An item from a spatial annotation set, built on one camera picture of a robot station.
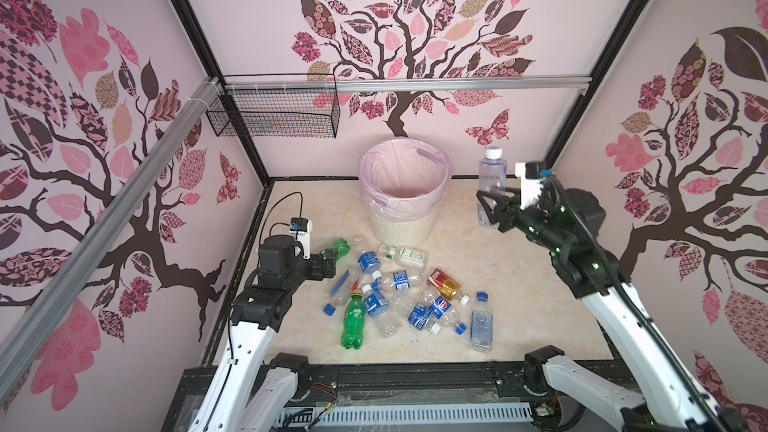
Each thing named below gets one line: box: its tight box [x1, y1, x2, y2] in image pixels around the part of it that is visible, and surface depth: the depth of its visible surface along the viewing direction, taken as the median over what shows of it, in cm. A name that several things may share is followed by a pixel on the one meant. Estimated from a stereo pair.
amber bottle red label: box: [427, 268, 470, 306], surface depth 87 cm
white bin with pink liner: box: [359, 136, 453, 247], surface depth 93 cm
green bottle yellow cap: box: [341, 289, 365, 350], surface depth 81 cm
